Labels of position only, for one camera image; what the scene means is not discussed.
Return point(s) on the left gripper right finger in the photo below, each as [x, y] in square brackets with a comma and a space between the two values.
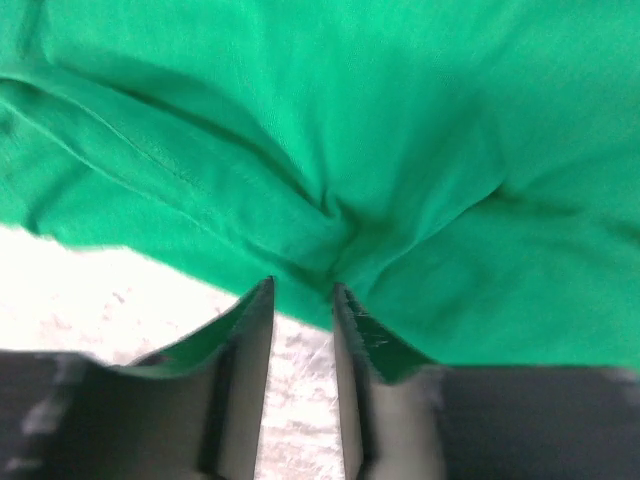
[405, 416]

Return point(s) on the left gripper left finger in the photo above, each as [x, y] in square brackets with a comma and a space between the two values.
[191, 410]

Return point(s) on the green t-shirt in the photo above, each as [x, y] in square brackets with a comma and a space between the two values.
[469, 168]

